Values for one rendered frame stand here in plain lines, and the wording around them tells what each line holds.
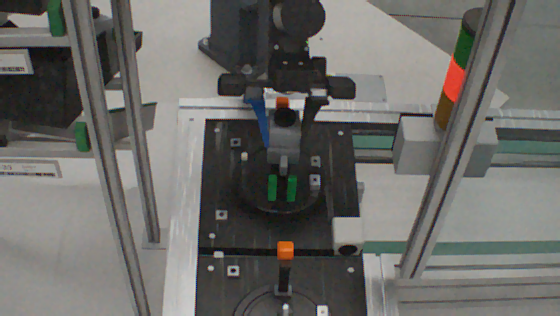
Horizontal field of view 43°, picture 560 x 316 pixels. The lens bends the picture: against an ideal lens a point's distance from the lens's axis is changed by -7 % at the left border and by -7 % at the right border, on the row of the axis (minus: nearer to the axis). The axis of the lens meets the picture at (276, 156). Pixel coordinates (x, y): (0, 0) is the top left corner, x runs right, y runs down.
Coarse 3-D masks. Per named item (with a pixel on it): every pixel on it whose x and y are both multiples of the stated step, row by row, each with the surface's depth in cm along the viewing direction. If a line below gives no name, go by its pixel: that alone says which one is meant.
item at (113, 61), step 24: (0, 24) 83; (0, 48) 83; (24, 48) 91; (48, 72) 74; (72, 72) 75; (0, 96) 76; (24, 96) 75; (48, 96) 75; (72, 96) 77; (24, 120) 77; (48, 120) 76; (72, 120) 78
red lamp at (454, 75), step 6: (450, 60) 79; (450, 66) 79; (456, 66) 77; (450, 72) 79; (456, 72) 78; (462, 72) 77; (450, 78) 79; (456, 78) 78; (444, 84) 81; (450, 84) 80; (456, 84) 79; (444, 90) 81; (450, 90) 80; (456, 90) 79; (450, 96) 81; (456, 96) 80
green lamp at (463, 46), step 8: (464, 32) 74; (456, 40) 77; (464, 40) 74; (472, 40) 73; (456, 48) 76; (464, 48) 75; (456, 56) 77; (464, 56) 75; (456, 64) 77; (464, 64) 76
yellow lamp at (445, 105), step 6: (444, 96) 82; (438, 102) 84; (444, 102) 82; (450, 102) 81; (438, 108) 84; (444, 108) 83; (450, 108) 82; (438, 114) 84; (444, 114) 83; (450, 114) 82; (438, 120) 85; (444, 120) 84; (444, 126) 84
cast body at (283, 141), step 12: (288, 108) 104; (276, 120) 102; (288, 120) 102; (300, 120) 104; (276, 132) 102; (288, 132) 102; (300, 132) 102; (276, 144) 104; (288, 144) 104; (276, 156) 105; (288, 156) 105
